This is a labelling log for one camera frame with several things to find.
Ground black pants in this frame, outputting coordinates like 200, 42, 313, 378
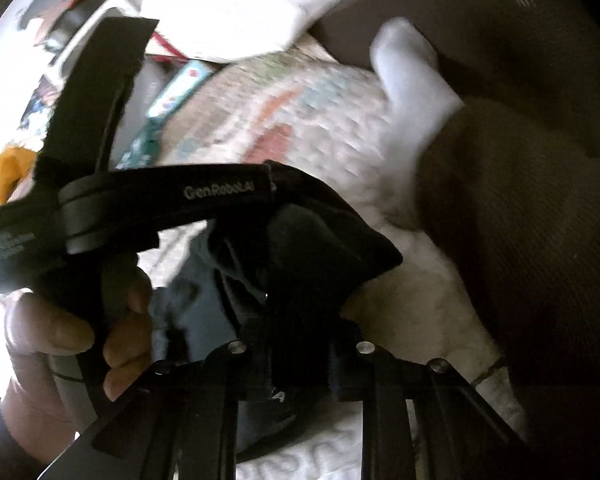
147, 162, 405, 461

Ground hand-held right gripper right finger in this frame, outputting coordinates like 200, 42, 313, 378
330, 339, 533, 480

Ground dark brown bed sheet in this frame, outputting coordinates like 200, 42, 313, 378
312, 0, 600, 171

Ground green cardboard box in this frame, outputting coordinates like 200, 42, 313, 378
116, 112, 163, 170

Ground yellow bear plastic bag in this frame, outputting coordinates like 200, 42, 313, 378
0, 146, 38, 211

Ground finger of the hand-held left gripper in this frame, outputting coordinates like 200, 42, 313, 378
57, 161, 281, 256
37, 16, 160, 181

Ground person's left hand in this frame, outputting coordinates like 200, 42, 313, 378
2, 260, 155, 441

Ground light blue dotted box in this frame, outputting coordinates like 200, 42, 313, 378
146, 59, 215, 117

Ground person's brown trouser leg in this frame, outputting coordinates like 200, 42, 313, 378
414, 99, 600, 396

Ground person's white sock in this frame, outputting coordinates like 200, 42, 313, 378
369, 16, 466, 161

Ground white printed pillow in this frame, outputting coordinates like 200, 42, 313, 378
140, 0, 341, 63

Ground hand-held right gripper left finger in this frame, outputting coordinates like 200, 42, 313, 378
37, 340, 271, 480

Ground quilted patterned blanket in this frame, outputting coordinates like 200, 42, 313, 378
115, 42, 528, 480

